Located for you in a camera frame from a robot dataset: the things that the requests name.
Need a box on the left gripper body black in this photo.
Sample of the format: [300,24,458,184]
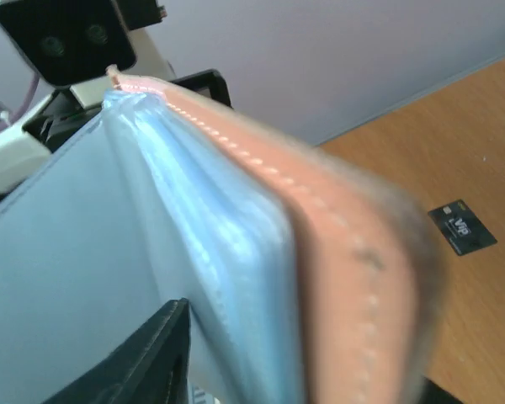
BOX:
[20,67,232,152]

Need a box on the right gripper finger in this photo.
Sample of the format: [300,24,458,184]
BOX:
[46,299,190,404]

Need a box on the pink card holder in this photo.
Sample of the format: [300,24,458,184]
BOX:
[0,67,444,403]

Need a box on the black VIP card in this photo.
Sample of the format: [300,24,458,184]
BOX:
[428,199,497,256]

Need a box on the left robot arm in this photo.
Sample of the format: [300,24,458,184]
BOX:
[0,91,101,202]

